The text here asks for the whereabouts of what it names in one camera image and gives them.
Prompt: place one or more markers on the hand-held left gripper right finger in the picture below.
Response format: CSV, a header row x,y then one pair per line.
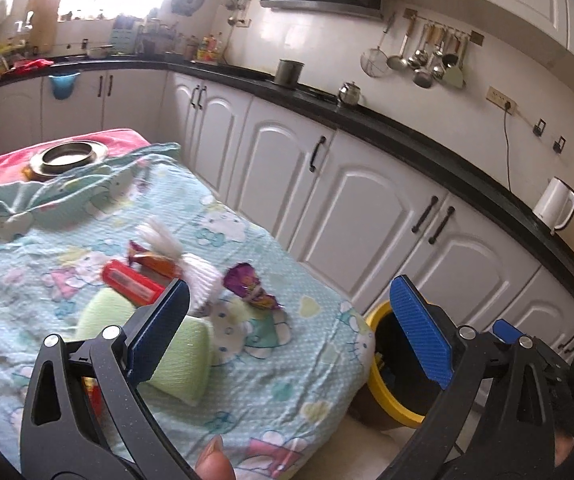
x,y
422,330

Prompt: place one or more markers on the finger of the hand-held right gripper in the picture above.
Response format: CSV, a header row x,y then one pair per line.
x,y
507,329

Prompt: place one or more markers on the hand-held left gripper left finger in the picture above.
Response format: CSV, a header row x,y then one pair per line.
x,y
159,325

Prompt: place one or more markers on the yellow rimmed trash bin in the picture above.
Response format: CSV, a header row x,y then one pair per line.
x,y
392,340

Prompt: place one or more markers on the light green foam pad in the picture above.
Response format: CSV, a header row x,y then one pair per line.
x,y
187,360

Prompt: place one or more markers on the red rectangular packet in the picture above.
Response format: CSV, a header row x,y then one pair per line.
x,y
132,282

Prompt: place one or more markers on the orange snack packet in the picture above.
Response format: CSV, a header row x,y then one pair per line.
x,y
154,261

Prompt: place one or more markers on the purple candy wrapper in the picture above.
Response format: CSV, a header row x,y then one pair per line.
x,y
247,285

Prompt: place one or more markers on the person's left hand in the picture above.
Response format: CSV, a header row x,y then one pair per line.
x,y
214,462

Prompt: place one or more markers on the light blue printed blanket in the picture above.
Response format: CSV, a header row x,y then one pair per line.
x,y
267,385

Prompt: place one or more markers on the white electric kettle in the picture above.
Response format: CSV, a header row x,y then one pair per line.
x,y
554,205

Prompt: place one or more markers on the white base cabinets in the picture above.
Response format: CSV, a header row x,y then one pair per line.
x,y
367,200

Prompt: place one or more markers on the black kitchen countertop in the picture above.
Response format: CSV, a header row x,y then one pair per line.
x,y
442,155

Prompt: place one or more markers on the round metal pan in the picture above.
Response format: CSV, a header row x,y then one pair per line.
x,y
67,157

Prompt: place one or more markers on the steel teapot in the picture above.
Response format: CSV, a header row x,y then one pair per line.
x,y
349,94

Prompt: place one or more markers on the large steel ladle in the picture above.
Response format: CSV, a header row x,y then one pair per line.
x,y
422,79

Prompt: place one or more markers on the green spatula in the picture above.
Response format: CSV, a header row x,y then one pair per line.
x,y
456,78

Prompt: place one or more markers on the blue hanging bin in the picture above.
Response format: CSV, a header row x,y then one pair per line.
x,y
63,86

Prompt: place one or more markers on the black spoon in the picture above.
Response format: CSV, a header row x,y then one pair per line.
x,y
449,60

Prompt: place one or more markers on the steel spoon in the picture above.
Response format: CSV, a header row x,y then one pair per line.
x,y
419,57

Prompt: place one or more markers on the group of condiment bottles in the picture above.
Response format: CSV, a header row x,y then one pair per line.
x,y
209,49

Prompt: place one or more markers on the dark metal pot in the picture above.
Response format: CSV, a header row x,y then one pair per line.
x,y
288,72

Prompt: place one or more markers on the red cloth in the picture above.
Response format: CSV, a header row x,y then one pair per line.
x,y
32,64

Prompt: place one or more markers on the wooden cutting board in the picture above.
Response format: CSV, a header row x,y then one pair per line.
x,y
44,22

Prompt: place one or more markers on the hanging kitchen tools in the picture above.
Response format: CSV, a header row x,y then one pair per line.
x,y
240,5

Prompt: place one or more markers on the black wall hook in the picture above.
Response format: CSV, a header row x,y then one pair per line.
x,y
560,144
540,127

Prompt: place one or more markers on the beige wall power strip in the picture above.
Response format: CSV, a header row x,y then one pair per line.
x,y
499,97

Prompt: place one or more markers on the wall utensil rail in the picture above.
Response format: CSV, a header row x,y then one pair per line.
x,y
442,24

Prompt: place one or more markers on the white wall socket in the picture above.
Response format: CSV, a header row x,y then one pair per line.
x,y
243,22

